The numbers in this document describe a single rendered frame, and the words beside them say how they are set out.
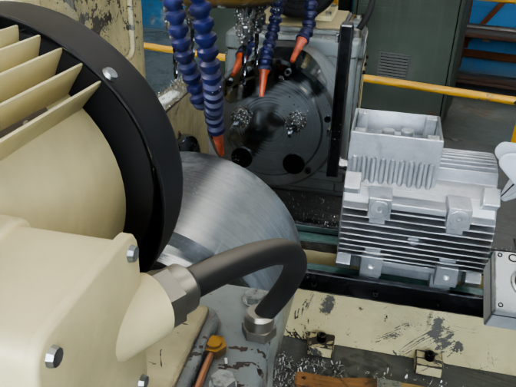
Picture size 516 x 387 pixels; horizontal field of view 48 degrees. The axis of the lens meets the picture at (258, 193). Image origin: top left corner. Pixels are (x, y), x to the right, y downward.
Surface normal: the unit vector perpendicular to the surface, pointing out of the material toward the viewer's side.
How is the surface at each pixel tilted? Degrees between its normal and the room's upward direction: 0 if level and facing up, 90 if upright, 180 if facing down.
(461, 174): 88
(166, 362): 0
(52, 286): 0
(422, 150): 90
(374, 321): 90
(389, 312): 90
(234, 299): 0
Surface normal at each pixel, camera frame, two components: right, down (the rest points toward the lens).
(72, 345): 0.98, 0.13
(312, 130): -0.21, 0.44
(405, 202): 0.03, -0.89
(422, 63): -0.42, 0.40
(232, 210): 0.54, -0.69
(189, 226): 0.31, -0.81
